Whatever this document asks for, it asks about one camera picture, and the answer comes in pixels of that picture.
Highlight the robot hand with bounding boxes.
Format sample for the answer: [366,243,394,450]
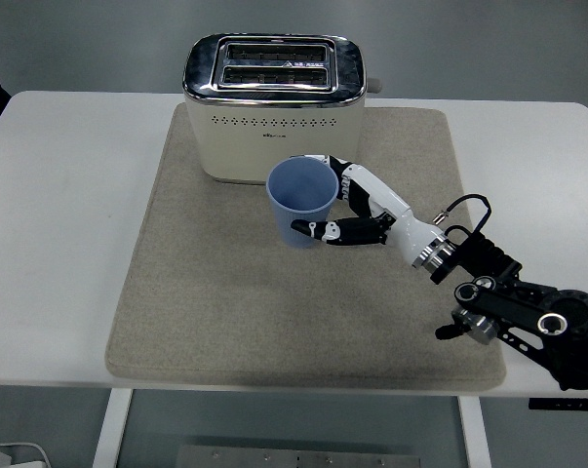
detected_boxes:
[289,153,445,268]

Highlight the blue ribbed plastic cup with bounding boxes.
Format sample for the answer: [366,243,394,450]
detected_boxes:
[265,156,340,250]

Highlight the cream and chrome toaster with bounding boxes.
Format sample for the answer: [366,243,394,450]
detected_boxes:
[181,32,385,187]

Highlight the beige felt mat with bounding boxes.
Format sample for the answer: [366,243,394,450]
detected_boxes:
[103,105,508,391]

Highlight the white table leg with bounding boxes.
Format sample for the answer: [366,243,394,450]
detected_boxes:
[91,388,135,468]
[457,395,493,468]

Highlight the black table control panel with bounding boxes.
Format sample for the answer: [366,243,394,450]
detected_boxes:
[528,397,588,410]

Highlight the grey metal plate with screws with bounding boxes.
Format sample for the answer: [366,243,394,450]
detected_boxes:
[175,443,422,468]

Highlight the white box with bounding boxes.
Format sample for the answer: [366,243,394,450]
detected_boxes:
[0,441,51,468]

